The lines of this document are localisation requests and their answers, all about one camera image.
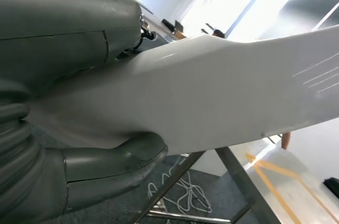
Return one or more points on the black flat object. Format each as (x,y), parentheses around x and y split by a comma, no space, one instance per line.
(332,187)

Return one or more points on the black cylinder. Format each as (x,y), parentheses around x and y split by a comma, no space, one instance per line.
(167,25)

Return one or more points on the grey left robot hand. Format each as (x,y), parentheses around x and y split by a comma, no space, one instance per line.
(66,29)

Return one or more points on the steel workbench table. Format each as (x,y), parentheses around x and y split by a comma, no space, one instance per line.
(312,166)

